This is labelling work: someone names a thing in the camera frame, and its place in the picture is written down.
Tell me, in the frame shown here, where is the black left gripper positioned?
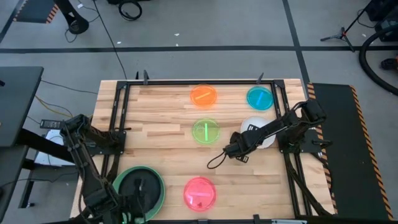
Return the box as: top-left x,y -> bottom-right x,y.
119,177 -> 150,224

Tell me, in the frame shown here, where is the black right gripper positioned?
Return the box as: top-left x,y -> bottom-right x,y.
231,124 -> 265,164

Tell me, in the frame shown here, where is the black plastic plate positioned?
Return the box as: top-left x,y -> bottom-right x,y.
118,169 -> 162,215

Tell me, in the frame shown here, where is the white plastic plate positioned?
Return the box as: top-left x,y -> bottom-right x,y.
240,116 -> 277,149

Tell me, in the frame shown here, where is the large light green plate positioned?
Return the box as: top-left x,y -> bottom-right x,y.
112,165 -> 166,224

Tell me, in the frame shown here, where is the translucent teal plastic plate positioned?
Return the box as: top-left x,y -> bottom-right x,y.
246,86 -> 274,111

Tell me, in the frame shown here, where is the translucent lime green plate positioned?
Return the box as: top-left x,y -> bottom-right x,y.
191,117 -> 221,145

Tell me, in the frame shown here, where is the translucent pink plastic plate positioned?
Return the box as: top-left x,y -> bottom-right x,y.
183,176 -> 217,213

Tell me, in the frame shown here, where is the translucent orange plastic plate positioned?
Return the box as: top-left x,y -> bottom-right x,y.
190,84 -> 218,109

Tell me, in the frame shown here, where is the black hazard-striped floor mat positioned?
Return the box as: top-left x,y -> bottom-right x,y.
307,82 -> 395,222

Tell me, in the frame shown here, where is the white box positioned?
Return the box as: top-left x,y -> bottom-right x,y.
33,129 -> 82,167

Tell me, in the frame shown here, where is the black tripod stand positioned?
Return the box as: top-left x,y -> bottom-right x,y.
320,0 -> 379,53

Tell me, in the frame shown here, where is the black desk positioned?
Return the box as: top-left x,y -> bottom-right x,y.
0,65 -> 44,149

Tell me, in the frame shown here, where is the black equipment case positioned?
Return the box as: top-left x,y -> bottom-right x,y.
365,0 -> 398,43

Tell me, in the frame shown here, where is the black curved stand base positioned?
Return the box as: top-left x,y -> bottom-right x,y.
53,0 -> 90,35

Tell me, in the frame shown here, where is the small hazard-striped black mat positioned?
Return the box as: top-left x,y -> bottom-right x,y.
12,0 -> 60,24

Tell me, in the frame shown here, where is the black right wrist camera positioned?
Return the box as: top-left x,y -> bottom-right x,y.
223,139 -> 246,159

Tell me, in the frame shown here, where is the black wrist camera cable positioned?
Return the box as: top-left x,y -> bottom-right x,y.
206,151 -> 228,170

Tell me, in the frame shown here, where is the black aluminium table frame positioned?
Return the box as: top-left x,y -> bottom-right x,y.
73,79 -> 335,224

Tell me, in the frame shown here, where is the yellow floor cable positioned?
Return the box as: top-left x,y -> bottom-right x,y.
34,95 -> 94,121

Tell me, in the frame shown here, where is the thick black hose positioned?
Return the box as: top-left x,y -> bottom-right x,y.
358,24 -> 398,97

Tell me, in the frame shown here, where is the long black floor cable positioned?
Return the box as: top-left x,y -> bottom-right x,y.
92,0 -> 128,80

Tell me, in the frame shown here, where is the coiled black cable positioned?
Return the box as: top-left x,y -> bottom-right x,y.
118,0 -> 143,22

